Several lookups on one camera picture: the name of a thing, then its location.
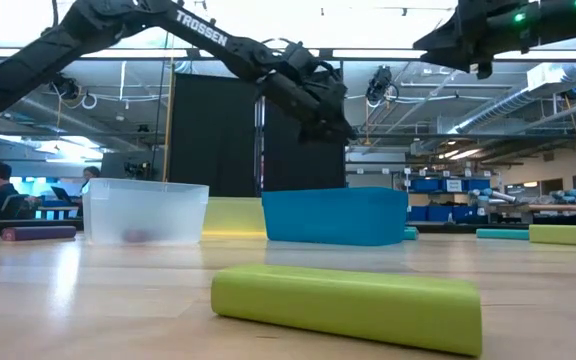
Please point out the blue plastic bin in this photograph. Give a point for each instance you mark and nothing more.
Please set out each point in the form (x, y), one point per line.
(333, 217)

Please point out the black folding partition screen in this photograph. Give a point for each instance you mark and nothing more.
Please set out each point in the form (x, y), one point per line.
(218, 150)

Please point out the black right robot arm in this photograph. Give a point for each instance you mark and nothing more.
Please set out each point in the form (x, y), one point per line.
(568, 22)

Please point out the yellow plastic bin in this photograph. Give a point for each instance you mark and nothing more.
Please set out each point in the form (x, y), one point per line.
(235, 217)

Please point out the clear plastic bin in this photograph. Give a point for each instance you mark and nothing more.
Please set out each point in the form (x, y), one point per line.
(143, 210)

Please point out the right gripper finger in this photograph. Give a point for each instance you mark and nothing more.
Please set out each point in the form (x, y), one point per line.
(450, 45)

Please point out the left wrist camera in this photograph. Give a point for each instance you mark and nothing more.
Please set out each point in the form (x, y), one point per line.
(298, 57)

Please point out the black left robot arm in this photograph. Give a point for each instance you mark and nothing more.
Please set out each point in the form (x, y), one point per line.
(43, 55)

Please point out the wooden workbench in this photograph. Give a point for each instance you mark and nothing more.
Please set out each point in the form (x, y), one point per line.
(558, 207)

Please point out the white duct box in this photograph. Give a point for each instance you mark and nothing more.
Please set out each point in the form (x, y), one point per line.
(550, 75)

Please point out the teal block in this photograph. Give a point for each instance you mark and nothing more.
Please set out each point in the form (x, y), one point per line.
(503, 234)
(410, 234)

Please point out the green block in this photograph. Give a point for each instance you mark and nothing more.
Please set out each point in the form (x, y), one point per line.
(343, 305)
(565, 235)

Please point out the open black laptop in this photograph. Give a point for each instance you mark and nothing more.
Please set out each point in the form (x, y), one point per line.
(63, 195)

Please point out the silver air duct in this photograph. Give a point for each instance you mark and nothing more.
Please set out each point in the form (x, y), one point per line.
(508, 103)

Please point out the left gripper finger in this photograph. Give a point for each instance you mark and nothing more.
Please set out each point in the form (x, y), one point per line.
(333, 115)

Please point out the shelf with blue bins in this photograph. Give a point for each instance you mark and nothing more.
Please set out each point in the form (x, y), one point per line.
(425, 186)

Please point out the blue round fan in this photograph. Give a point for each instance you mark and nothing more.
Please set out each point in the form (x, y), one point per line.
(574, 92)

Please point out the ceiling light strip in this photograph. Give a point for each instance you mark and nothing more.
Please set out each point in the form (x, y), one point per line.
(133, 53)
(543, 55)
(378, 53)

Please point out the black table frame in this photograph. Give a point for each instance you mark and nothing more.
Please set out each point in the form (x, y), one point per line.
(23, 223)

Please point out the yellow vertical pole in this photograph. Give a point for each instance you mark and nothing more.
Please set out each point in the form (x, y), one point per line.
(168, 125)

